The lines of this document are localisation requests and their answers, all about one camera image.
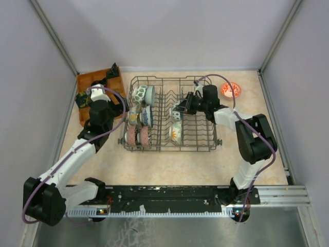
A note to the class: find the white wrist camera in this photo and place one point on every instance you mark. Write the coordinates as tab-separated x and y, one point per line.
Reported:
198	89
97	92

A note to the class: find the wooden compartment tray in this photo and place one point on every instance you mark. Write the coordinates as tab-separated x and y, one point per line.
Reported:
85	80

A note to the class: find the grey wire dish rack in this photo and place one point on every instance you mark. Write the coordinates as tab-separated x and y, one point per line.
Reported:
197	133

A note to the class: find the pink floral bowl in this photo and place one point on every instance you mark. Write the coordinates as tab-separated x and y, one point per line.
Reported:
131	136

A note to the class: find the green striped bowl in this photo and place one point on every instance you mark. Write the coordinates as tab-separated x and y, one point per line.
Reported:
149	97

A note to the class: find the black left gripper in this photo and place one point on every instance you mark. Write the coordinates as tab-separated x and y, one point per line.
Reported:
119	107

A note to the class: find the dark green folded tie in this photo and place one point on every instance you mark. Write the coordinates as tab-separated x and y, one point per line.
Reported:
113	72

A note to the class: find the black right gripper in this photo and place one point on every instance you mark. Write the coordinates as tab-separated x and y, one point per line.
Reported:
186	105

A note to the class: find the blue rose pattern bowl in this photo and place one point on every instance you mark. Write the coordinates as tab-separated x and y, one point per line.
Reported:
146	116

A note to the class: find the yellow blue swirl bowl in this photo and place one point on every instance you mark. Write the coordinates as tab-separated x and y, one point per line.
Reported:
133	115

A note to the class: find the red coral pattern bowl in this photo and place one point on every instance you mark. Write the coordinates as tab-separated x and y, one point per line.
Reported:
228	91

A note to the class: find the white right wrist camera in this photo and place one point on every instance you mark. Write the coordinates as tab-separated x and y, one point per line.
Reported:
198	89

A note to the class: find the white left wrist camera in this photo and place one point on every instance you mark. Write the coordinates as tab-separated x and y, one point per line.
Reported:
97	92

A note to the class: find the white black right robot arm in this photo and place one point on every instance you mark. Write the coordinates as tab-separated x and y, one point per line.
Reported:
255	139

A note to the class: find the blue diamond pattern bowl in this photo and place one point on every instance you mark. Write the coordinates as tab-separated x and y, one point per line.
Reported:
175	115

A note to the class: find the teal yellow-flower folded tie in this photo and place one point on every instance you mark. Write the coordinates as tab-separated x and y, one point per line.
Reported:
82	100

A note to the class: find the green leaf pattern bowl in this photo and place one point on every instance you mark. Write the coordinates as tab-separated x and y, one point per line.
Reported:
138	93

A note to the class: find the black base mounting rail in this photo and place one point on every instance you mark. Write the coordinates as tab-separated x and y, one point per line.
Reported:
177	199

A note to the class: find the dark leaf pattern bowl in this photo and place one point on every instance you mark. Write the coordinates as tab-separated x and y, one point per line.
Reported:
145	139

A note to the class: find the orange flower green leaf bowl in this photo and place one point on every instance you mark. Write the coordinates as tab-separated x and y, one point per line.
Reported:
175	132

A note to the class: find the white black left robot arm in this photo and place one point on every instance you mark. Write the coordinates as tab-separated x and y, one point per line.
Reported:
47	198

